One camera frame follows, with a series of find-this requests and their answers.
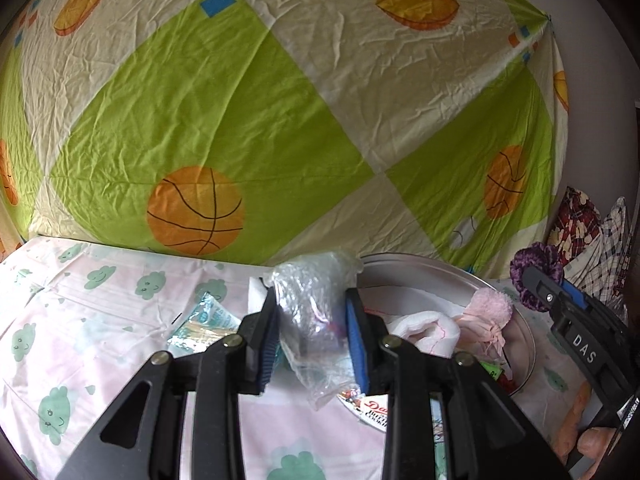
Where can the plaid shirt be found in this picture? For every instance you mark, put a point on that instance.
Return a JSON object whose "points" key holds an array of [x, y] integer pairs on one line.
{"points": [[607, 245]]}

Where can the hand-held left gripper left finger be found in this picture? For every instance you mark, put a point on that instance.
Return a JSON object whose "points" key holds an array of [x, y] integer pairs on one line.
{"points": [[265, 355]]}

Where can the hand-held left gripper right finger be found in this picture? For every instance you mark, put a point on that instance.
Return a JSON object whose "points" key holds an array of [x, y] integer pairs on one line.
{"points": [[356, 340]]}

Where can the dark red floral cloth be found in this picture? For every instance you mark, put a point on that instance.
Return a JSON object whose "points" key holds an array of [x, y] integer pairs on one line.
{"points": [[575, 220]]}

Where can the purple scrunchie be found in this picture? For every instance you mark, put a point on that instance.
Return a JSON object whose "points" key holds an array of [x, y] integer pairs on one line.
{"points": [[517, 280]]}

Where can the white cloud-print bed sheet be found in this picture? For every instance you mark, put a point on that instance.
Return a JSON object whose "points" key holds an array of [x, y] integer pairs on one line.
{"points": [[100, 310]]}

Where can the pink baby hat with pompom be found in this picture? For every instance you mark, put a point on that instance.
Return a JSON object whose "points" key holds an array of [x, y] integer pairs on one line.
{"points": [[487, 305]]}

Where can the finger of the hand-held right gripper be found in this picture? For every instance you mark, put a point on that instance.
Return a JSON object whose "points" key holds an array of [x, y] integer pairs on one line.
{"points": [[575, 292], [545, 292]]}

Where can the teal snack packet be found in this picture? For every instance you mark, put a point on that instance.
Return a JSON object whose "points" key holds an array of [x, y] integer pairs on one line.
{"points": [[200, 325]]}

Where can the red foil packet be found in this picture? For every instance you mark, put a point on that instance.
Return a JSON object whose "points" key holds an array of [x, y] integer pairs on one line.
{"points": [[510, 385]]}

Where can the round metal tin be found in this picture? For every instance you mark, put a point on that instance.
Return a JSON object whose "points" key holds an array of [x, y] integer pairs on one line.
{"points": [[430, 275]]}

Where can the green white packet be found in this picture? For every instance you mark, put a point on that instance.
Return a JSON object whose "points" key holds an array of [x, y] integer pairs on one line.
{"points": [[492, 371]]}

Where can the white fleece cloth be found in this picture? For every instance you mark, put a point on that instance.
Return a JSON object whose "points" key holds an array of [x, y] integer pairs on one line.
{"points": [[425, 330]]}

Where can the person's right hand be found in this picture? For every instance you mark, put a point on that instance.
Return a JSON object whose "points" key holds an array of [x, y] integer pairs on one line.
{"points": [[597, 442]]}

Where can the green cream basketball-print hanging sheet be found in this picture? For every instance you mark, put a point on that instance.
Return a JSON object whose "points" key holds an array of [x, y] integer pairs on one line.
{"points": [[250, 110]]}

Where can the clear plastic bag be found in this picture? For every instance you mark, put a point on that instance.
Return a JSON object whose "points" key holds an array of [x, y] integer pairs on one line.
{"points": [[310, 310]]}

